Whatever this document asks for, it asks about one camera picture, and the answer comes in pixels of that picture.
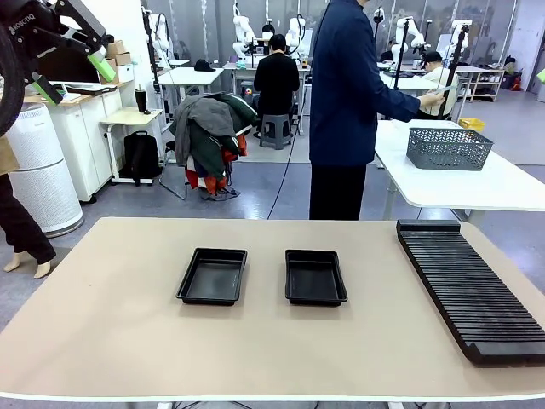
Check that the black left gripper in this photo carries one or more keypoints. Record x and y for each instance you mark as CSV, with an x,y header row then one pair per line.
x,y
25,30

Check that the black ESD tray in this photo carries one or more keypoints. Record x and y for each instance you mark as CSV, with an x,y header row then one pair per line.
x,y
314,279
211,281

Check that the person's right forearm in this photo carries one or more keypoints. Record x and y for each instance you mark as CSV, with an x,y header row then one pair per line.
x,y
400,102

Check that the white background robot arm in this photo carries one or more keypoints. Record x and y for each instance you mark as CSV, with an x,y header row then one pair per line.
x,y
161,38
404,38
296,36
460,34
242,30

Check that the person's right hand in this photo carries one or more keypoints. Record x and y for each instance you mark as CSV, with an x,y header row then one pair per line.
x,y
432,99

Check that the black computer monitor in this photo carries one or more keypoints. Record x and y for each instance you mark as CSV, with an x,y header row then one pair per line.
x,y
72,70

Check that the black keyboard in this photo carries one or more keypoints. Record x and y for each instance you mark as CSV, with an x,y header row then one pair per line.
x,y
91,88

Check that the red fire extinguisher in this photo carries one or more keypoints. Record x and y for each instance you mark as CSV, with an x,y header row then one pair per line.
x,y
515,81

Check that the white box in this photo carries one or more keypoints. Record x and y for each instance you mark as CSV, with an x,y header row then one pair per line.
x,y
126,73

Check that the wooden shelf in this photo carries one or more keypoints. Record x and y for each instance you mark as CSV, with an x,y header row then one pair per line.
x,y
485,85

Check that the white cabinet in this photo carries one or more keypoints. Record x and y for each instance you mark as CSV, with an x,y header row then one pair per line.
x,y
85,140

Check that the wood-top rolling table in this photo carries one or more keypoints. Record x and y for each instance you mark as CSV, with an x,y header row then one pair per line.
x,y
132,116

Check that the black tumbler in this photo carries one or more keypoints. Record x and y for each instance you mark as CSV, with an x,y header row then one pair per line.
x,y
141,101

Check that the black tripod pole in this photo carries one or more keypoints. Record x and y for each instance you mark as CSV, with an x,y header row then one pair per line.
x,y
454,68
151,51
401,59

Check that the yellow bin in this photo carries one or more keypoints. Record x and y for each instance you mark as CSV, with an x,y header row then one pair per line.
x,y
472,124

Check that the black backpack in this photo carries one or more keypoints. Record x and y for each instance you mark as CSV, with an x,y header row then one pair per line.
x,y
140,155

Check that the white desk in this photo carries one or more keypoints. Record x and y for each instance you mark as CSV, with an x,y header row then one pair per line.
x,y
409,83
191,78

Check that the grey plastic basket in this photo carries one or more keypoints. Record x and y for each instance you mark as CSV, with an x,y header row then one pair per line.
x,y
447,149

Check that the black cap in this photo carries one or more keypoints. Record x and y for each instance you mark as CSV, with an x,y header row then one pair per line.
x,y
205,66

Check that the white rounded table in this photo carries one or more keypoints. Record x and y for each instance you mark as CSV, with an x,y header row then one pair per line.
x,y
468,187

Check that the grey jacket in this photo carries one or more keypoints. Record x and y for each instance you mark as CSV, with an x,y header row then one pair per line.
x,y
204,115

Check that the person in black trousers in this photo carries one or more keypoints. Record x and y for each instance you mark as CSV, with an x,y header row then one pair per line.
x,y
21,221

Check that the dark green jacket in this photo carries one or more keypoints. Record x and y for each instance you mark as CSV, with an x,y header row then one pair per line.
x,y
208,153

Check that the grey desk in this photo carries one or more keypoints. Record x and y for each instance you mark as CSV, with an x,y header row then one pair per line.
x,y
244,78

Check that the red garment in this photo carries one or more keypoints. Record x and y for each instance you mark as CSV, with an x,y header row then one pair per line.
x,y
211,184

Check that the computer tower with lit fan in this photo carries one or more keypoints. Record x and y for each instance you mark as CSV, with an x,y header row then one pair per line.
x,y
246,90

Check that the person in navy jacket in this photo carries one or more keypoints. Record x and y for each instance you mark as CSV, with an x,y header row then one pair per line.
x,y
340,85

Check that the seated person in black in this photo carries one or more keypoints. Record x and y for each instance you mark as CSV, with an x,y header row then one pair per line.
x,y
277,76

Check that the grey plastic stool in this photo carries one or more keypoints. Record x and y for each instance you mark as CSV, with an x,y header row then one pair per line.
x,y
276,130

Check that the black slotted board rack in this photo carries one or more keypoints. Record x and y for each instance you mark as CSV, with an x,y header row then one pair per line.
x,y
468,289

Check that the metal frame chair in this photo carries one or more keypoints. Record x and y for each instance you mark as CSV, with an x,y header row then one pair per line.
x,y
170,148

